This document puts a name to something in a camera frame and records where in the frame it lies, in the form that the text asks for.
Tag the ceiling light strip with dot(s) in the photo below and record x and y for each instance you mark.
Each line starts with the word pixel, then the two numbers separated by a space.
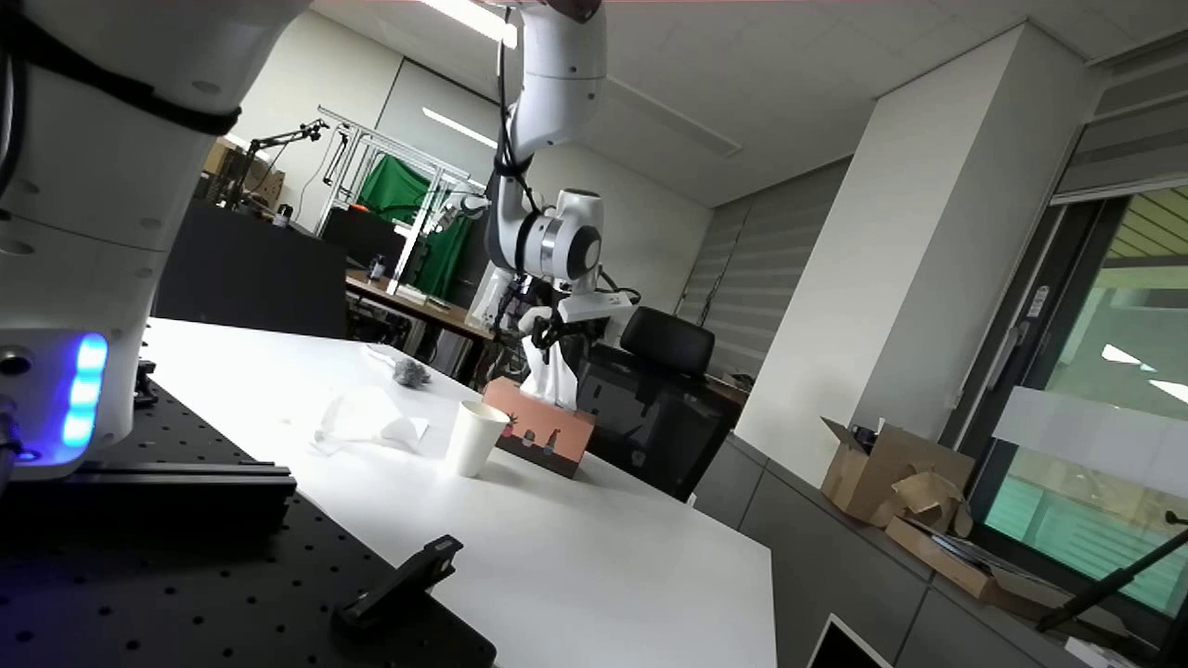
pixel 468 19
pixel 457 128

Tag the green hanging cloth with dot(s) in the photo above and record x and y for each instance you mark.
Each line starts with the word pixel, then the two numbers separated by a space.
pixel 395 191
pixel 445 253

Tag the wooden desk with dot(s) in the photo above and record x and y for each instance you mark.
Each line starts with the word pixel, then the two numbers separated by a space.
pixel 414 304

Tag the white tissue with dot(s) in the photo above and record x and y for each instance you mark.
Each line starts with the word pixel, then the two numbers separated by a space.
pixel 547 379

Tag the black office chair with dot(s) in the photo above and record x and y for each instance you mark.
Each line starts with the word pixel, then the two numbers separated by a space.
pixel 655 395

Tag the black tripod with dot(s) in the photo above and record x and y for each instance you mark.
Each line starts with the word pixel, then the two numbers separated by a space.
pixel 1114 581

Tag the black panel with white edge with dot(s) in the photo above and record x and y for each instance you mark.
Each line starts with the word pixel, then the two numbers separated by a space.
pixel 847 647

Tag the black monitor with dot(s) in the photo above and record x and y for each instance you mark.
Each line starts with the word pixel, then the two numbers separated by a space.
pixel 362 236

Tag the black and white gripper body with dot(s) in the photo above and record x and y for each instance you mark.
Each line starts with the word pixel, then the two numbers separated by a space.
pixel 575 310

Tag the orange tissue box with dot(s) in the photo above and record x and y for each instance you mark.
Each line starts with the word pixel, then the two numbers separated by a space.
pixel 544 433

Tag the flattened cardboard box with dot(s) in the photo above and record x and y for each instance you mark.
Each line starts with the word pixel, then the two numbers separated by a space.
pixel 958 556

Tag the grey low cabinet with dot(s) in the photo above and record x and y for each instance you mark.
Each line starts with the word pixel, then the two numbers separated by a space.
pixel 817 556

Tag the small dark grey object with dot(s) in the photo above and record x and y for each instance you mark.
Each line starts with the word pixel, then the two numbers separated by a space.
pixel 414 372

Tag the white clothes rack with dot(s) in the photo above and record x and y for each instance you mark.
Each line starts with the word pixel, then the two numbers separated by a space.
pixel 338 148

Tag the white paper cup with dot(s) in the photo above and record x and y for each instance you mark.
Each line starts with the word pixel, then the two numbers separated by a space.
pixel 472 436

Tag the crumpled white plastic bag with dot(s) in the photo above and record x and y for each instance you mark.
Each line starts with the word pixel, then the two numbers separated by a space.
pixel 372 420

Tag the black metal rail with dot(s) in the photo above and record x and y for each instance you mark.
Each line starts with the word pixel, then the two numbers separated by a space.
pixel 149 491

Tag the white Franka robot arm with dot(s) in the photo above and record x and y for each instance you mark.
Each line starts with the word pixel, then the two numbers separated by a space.
pixel 97 148

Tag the brown cardboard box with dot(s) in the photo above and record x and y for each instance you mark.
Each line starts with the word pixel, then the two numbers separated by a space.
pixel 246 172

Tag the black partition panel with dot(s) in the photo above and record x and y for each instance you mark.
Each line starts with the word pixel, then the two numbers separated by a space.
pixel 246 271

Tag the open cardboard box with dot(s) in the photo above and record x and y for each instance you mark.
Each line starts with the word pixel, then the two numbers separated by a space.
pixel 891 468

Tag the black perforated breadboard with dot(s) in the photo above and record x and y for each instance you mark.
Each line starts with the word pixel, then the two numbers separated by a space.
pixel 189 581

